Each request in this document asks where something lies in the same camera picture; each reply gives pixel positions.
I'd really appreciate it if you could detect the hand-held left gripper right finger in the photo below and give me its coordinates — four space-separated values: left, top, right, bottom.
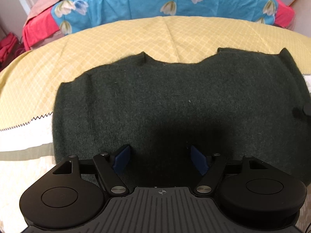
190 145 271 195

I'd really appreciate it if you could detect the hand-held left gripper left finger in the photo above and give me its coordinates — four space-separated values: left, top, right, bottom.
52 145 131 196

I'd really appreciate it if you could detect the dark green sweater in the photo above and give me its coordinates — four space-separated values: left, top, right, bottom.
52 47 310 190

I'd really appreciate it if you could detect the yellow quilted blanket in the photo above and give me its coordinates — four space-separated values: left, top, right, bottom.
0 16 311 130

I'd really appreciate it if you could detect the red cloth pile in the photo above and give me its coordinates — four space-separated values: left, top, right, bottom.
0 31 26 64

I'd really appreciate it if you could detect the blue floral blanket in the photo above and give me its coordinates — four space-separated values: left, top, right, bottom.
50 0 280 36

